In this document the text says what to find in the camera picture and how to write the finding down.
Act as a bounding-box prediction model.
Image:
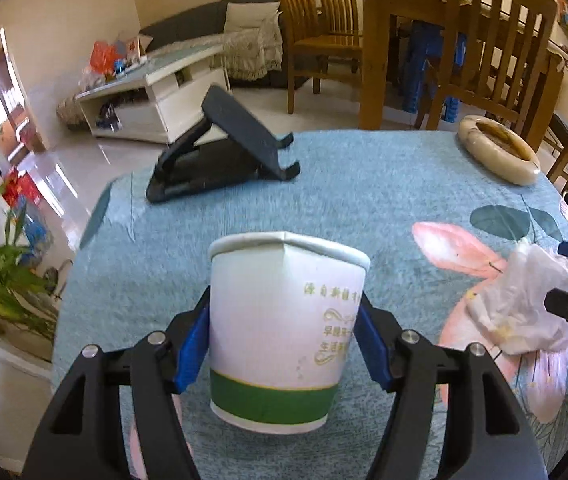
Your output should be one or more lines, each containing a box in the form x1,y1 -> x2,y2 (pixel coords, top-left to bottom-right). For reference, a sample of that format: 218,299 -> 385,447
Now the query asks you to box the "beige stone ashtray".
458,115 -> 541,186

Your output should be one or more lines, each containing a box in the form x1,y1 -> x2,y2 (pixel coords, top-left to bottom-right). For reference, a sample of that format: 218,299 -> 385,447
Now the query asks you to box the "white green paper cup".
208,232 -> 371,434

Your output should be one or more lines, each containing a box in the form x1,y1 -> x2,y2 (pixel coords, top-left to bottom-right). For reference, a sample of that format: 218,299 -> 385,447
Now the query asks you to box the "black folding phone stand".
146,84 -> 300,204

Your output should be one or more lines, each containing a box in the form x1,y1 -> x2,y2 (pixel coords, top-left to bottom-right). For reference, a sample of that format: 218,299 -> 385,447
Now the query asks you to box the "dark sofa with lace cover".
140,0 -> 287,89

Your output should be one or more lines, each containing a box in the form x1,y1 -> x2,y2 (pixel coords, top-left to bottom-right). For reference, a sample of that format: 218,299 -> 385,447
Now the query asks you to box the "blue plastic stool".
402,21 -> 466,124

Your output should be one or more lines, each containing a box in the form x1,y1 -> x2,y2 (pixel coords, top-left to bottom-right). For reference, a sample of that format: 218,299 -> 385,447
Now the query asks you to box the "white sofa pillow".
223,1 -> 280,34

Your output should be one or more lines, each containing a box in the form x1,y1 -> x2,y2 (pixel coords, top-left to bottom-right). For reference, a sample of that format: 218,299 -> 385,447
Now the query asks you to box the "red plastic bag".
89,40 -> 121,75

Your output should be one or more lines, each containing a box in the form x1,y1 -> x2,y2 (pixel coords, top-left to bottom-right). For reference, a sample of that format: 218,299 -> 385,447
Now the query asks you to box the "left wooden dining chair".
281,0 -> 363,114

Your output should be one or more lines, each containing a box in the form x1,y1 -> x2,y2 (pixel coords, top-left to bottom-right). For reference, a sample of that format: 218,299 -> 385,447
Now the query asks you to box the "near wooden dining chair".
415,0 -> 556,133

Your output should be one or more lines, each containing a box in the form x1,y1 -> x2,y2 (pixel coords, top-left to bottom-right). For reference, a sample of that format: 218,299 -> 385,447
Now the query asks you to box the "white coffee table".
75,46 -> 230,144

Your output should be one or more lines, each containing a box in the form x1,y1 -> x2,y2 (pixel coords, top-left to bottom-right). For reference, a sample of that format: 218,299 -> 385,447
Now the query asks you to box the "wooden dining chair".
415,0 -> 556,133
281,0 -> 363,114

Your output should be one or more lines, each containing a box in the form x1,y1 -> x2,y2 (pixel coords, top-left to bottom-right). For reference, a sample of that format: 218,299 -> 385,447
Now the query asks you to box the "wooden dining table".
359,0 -> 567,150

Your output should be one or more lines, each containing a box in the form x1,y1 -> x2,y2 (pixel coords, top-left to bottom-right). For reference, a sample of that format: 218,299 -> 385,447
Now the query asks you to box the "blue butterfly tablecloth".
54,130 -> 568,479

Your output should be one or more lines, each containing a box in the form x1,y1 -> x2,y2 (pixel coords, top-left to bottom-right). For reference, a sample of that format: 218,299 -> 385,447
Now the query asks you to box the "white tissue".
466,240 -> 568,356

